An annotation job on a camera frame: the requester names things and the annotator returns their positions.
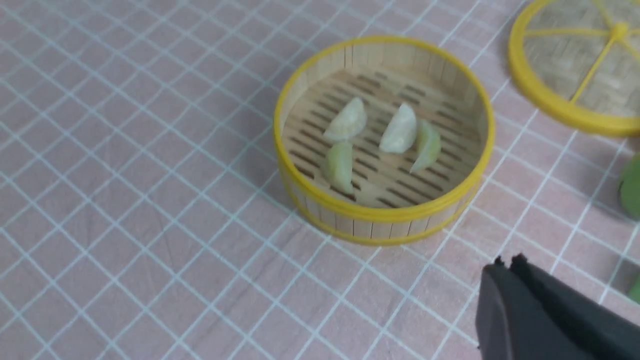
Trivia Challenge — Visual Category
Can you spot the pale green dumpling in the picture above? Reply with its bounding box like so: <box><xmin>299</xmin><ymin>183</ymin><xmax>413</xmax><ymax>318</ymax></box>
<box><xmin>321</xmin><ymin>141</ymin><xmax>354</xmax><ymax>195</ymax></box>
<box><xmin>409</xmin><ymin>120</ymin><xmax>442</xmax><ymax>174</ymax></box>

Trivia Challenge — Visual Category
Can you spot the pink checkered tablecloth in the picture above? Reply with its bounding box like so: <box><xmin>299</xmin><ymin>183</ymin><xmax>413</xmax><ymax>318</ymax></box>
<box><xmin>0</xmin><ymin>0</ymin><xmax>639</xmax><ymax>360</ymax></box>

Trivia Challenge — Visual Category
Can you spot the yellow rimmed steamer lid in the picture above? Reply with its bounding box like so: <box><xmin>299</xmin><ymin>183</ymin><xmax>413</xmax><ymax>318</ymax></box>
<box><xmin>507</xmin><ymin>0</ymin><xmax>640</xmax><ymax>137</ymax></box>

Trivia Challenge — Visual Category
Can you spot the green toy watermelon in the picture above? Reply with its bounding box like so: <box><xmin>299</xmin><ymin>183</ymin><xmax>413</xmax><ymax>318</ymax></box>
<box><xmin>617</xmin><ymin>152</ymin><xmax>640</xmax><ymax>221</ymax></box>

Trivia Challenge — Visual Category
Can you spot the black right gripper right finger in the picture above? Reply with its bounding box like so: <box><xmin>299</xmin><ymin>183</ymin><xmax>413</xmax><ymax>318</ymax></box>
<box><xmin>509</xmin><ymin>253</ymin><xmax>639</xmax><ymax>360</ymax></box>

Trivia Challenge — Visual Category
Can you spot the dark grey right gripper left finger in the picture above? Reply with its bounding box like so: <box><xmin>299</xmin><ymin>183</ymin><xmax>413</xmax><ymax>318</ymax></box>
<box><xmin>475</xmin><ymin>257</ymin><xmax>594</xmax><ymax>360</ymax></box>

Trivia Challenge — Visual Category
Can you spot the pale white dumpling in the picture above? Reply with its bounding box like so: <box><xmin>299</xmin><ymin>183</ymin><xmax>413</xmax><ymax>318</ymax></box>
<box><xmin>323</xmin><ymin>96</ymin><xmax>368</xmax><ymax>142</ymax></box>
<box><xmin>378</xmin><ymin>102</ymin><xmax>418</xmax><ymax>154</ymax></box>

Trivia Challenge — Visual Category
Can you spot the green toy block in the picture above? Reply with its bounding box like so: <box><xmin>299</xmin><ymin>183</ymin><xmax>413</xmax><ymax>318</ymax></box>
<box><xmin>627</xmin><ymin>276</ymin><xmax>640</xmax><ymax>305</ymax></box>

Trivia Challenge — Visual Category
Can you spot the yellow rimmed bamboo steamer tray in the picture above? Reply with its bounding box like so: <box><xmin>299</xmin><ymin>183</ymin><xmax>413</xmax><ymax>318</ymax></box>
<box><xmin>273</xmin><ymin>35</ymin><xmax>495</xmax><ymax>246</ymax></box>

